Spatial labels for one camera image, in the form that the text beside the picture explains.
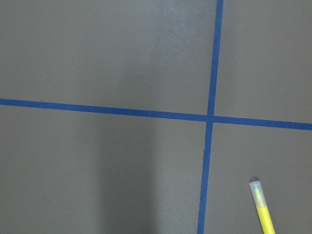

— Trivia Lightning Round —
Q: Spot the yellow highlighter pen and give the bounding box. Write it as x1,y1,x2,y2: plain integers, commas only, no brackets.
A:
249,181,275,234

